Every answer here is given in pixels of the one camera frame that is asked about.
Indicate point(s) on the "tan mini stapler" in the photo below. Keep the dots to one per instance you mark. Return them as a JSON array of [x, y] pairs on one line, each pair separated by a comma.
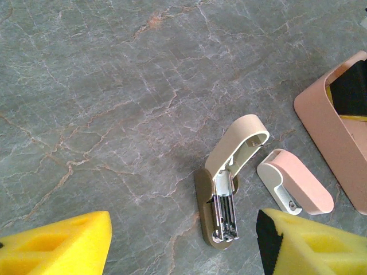
[[229, 149]]

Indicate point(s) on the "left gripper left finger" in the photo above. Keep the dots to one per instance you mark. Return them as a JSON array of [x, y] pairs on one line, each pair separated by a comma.
[[94, 229]]

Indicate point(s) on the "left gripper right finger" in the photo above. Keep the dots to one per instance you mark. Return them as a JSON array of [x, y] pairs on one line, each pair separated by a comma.
[[301, 252]]

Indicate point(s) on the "pink white mini stapler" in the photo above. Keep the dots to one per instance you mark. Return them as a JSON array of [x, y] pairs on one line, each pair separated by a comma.
[[304, 183]]

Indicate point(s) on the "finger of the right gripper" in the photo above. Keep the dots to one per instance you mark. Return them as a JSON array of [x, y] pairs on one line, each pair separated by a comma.
[[349, 91]]

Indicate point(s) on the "pink plastic tray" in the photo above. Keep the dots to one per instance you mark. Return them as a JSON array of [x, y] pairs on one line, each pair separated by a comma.
[[315, 120]]

